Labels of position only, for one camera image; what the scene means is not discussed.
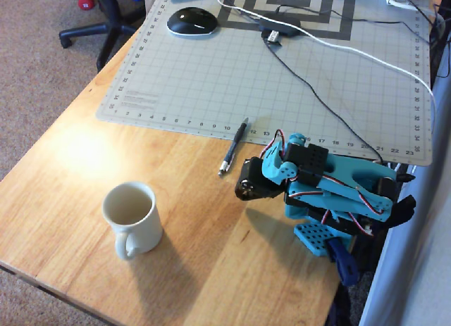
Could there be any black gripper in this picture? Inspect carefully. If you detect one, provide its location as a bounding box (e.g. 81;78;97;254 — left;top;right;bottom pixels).
235;156;288;202

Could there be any dark blue pen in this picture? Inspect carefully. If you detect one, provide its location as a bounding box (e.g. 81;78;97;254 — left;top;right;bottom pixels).
218;117;249;177

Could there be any cream ceramic mug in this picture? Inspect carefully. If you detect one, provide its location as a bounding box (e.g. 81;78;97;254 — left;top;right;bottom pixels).
101;181;164;261

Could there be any dark blue clamp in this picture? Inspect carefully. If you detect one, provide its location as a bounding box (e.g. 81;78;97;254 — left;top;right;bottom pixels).
326;239;361;287

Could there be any grey gridded cutting mat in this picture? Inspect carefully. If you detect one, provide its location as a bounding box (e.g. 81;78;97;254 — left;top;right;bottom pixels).
95;0;434;168

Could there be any black USB hub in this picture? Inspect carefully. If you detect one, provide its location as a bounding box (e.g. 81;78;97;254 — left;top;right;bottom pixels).
259;17;302;38

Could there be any black computer mouse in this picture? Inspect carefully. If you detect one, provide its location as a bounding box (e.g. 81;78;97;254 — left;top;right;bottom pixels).
166;6;219;37

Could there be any black square pattern sheet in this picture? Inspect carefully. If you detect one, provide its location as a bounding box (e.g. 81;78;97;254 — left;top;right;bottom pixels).
217;0;355;42

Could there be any black office chair base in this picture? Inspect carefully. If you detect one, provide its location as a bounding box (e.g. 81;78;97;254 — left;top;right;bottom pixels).
58;0;147;73

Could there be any black power cable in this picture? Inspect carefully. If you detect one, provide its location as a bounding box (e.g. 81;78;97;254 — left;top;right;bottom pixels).
262;35;385;164

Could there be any black clamp handle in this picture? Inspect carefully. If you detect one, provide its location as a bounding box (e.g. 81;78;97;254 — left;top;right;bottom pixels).
387;194;417;230

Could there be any white cable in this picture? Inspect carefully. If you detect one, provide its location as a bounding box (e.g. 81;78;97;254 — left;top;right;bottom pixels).
212;0;437;134

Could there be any thin black cable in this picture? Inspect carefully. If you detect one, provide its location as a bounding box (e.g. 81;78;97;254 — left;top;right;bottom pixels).
299;8;433;45

